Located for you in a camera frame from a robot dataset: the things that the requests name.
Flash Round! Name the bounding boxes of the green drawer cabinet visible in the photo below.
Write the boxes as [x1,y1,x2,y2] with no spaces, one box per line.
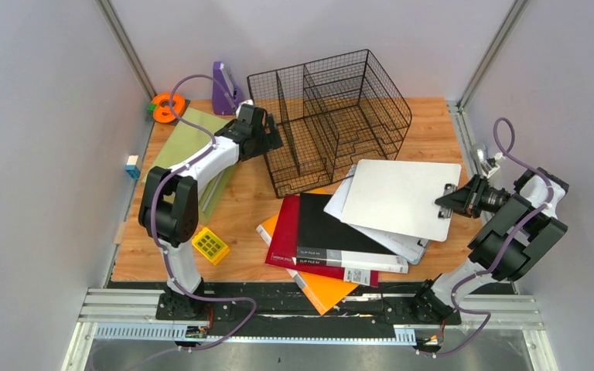
[149,108,235,225]

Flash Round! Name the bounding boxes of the black wire mesh basket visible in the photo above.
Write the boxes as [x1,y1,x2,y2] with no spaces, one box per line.
[247,49,412,199]

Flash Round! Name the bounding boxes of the papers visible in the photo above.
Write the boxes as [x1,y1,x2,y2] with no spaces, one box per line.
[323,165,429,264]

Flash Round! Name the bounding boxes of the white clipboard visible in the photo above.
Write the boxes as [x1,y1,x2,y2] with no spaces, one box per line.
[341,159,462,242]

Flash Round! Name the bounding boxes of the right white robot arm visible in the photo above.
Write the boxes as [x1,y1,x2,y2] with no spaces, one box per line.
[408,168,569,323]

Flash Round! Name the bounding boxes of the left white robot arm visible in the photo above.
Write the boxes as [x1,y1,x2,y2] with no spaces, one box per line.
[138,101,283,319]

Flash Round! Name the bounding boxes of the purple tape dispenser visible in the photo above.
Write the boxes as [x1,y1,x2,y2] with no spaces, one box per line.
[211,61,245,115]

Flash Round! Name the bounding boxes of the orange tape roll holder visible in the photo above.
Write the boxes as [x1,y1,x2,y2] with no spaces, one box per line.
[146,93,189,124]

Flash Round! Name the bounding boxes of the red folder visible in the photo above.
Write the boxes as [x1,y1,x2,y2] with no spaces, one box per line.
[265,193,380,288]

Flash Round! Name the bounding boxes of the black clip file folder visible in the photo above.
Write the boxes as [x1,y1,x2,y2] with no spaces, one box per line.
[295,193,408,274]

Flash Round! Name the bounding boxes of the yellow grid box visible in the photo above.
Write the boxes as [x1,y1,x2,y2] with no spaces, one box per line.
[191,227,230,266]

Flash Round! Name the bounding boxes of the blue white toy brick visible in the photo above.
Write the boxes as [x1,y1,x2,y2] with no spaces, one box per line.
[125,155,142,180]

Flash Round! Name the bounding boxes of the orange folder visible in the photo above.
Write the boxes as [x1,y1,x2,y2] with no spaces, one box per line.
[255,186,360,316]

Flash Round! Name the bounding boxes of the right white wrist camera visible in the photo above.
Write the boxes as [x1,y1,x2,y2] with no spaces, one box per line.
[480,152,504,179]

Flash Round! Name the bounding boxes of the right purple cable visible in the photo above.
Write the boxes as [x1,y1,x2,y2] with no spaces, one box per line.
[415,117,555,358]

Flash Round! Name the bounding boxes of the purple cable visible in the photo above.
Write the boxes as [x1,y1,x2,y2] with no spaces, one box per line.
[145,73,258,371]
[415,117,555,358]

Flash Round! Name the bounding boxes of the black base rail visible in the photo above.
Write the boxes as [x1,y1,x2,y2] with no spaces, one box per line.
[155,281,443,339]

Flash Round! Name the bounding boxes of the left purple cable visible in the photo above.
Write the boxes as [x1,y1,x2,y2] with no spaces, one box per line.
[145,73,258,371]

